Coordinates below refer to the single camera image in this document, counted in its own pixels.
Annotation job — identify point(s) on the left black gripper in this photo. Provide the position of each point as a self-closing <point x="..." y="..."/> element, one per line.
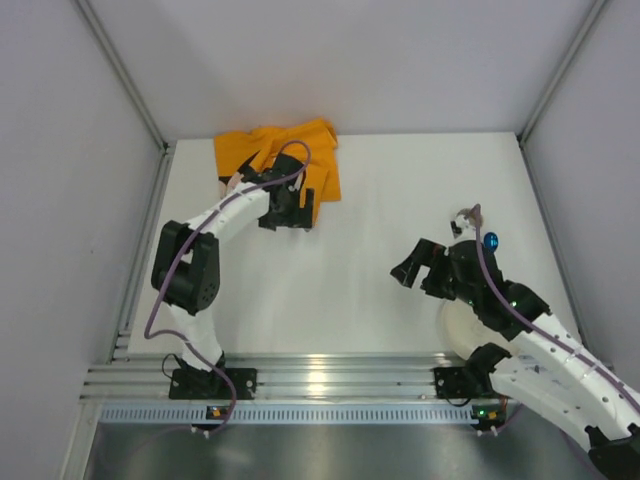
<point x="288" y="215"/>

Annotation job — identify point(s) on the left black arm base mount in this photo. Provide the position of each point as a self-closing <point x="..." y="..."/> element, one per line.
<point x="193" y="384"/>

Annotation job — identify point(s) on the aluminium extrusion rail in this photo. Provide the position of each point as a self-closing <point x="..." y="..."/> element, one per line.
<point x="324" y="378"/>

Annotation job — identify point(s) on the blue metallic spoon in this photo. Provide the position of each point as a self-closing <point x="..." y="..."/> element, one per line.
<point x="491" y="241"/>

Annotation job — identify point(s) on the right corner aluminium post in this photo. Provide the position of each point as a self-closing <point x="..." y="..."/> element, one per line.
<point x="560" y="72"/>

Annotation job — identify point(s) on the small speckled grey cup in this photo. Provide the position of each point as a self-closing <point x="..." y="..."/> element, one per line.
<point x="465" y="220"/>

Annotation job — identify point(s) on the corner aluminium post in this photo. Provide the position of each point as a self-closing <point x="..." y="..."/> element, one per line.
<point x="560" y="72"/>
<point x="118" y="67"/>

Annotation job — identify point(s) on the left corner aluminium post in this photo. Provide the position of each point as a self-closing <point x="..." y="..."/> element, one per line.
<point x="118" y="67"/>

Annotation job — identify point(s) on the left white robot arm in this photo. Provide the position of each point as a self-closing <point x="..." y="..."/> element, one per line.
<point x="186" y="271"/>

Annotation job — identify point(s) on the cream ceramic plate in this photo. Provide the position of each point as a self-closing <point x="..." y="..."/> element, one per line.
<point x="460" y="329"/>

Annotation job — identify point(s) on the slotted grey cable duct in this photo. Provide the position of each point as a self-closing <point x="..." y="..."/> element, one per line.
<point x="303" y="414"/>

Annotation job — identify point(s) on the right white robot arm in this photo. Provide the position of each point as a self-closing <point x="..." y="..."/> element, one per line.
<point x="513" y="345"/>

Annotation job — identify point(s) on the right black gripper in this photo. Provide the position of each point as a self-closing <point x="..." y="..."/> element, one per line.
<point x="435" y="273"/>

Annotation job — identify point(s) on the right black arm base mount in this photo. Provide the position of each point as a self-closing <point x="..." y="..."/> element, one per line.
<point x="457" y="382"/>

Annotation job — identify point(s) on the orange Mickey Mouse placemat cloth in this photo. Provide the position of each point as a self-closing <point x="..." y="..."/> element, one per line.
<point x="242" y="156"/>

